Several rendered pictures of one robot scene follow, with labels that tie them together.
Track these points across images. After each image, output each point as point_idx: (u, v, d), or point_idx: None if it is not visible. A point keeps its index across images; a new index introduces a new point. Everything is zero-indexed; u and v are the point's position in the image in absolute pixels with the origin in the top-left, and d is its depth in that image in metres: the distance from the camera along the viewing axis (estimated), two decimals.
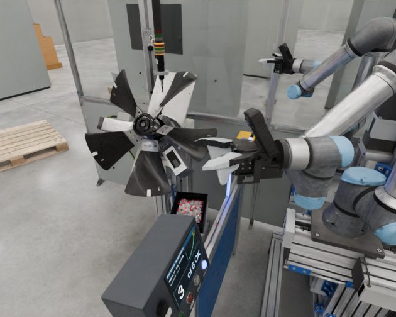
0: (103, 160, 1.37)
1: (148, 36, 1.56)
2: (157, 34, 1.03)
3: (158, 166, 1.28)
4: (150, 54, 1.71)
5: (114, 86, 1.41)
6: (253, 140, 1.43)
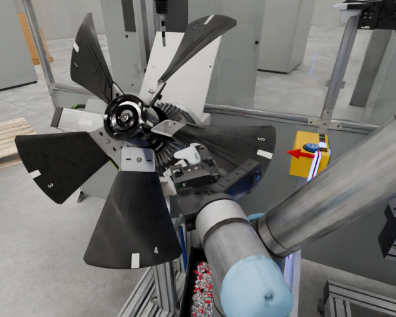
0: (53, 186, 0.73)
1: None
2: None
3: (155, 202, 0.64)
4: (144, 7, 1.06)
5: (75, 49, 0.76)
6: (328, 148, 0.79)
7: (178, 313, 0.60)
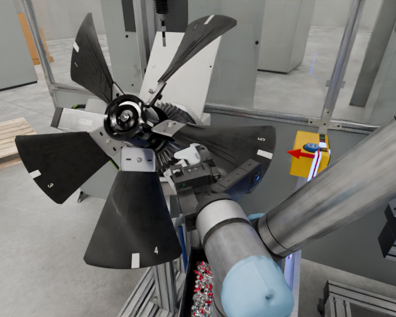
0: (53, 186, 0.73)
1: None
2: None
3: (156, 202, 0.64)
4: (144, 7, 1.06)
5: (75, 49, 0.76)
6: (329, 148, 0.79)
7: (178, 313, 0.60)
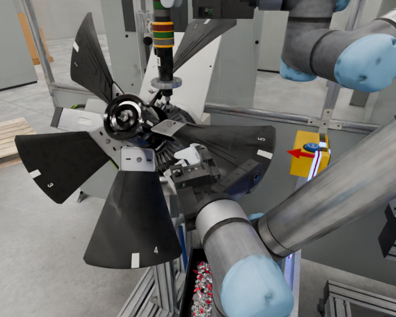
0: (53, 186, 0.73)
1: (144, 22, 1.00)
2: (159, 2, 0.48)
3: (155, 202, 0.64)
4: (144, 7, 1.06)
5: (75, 49, 0.76)
6: (329, 148, 0.79)
7: (178, 313, 0.60)
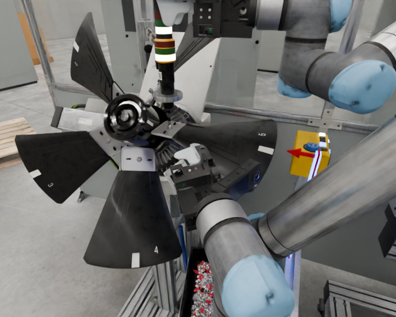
0: (53, 185, 0.73)
1: (145, 31, 1.02)
2: (161, 21, 0.50)
3: (156, 201, 0.64)
4: (144, 7, 1.06)
5: (75, 49, 0.76)
6: (329, 148, 0.79)
7: (178, 313, 0.60)
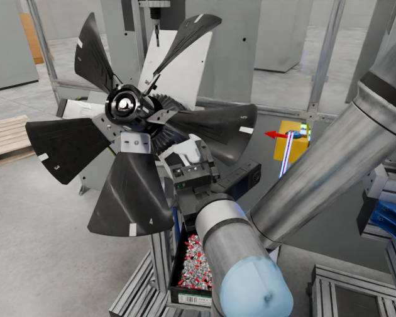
0: (59, 168, 0.81)
1: None
2: None
3: (151, 180, 0.72)
4: (142, 7, 1.15)
5: (79, 45, 0.85)
6: (308, 134, 0.87)
7: None
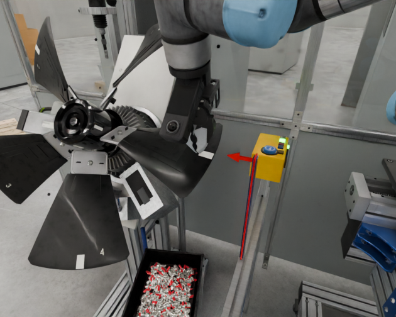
0: (11, 186, 0.75)
1: None
2: None
3: (105, 204, 0.65)
4: None
5: (37, 51, 0.78)
6: (286, 150, 0.80)
7: None
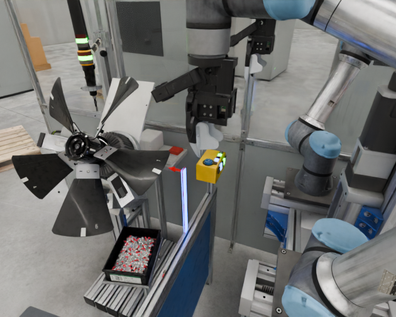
0: (52, 108, 1.19)
1: None
2: (78, 39, 0.80)
3: (56, 177, 1.12)
4: (106, 57, 1.47)
5: (126, 80, 1.06)
6: (219, 162, 1.19)
7: None
